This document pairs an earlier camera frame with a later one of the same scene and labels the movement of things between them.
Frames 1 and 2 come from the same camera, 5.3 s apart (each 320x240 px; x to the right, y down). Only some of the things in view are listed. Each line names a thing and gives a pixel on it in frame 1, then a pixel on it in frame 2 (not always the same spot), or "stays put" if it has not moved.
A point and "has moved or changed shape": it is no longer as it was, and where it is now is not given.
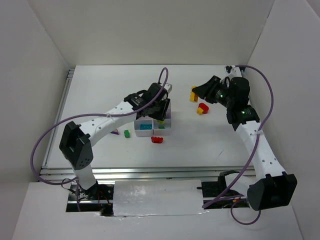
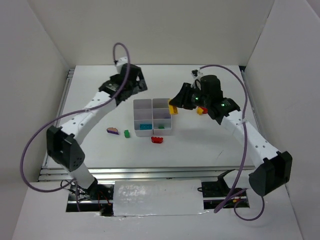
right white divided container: x=167 y=124 stays put
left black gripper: x=162 y=110 to x=139 y=83
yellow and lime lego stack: x=193 y=97 has moved or changed shape
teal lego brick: x=146 y=126 stays put
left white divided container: x=144 y=126 stays put
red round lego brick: x=205 y=108 stays put
